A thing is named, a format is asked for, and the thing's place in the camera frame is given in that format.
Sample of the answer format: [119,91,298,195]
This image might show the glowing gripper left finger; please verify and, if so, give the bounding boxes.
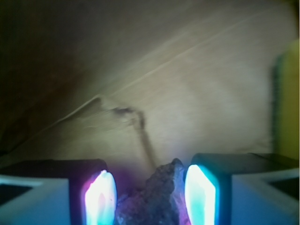
[0,159,117,225]

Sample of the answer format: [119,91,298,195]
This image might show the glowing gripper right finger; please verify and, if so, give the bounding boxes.
[185,153,300,225]

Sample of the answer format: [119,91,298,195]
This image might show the dark brown rock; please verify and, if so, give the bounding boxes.
[114,158,191,225]

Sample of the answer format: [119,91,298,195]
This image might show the brown paper bag container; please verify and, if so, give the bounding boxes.
[0,0,300,179]

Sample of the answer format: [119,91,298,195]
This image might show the yellow sponge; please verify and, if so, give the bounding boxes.
[272,39,300,159]

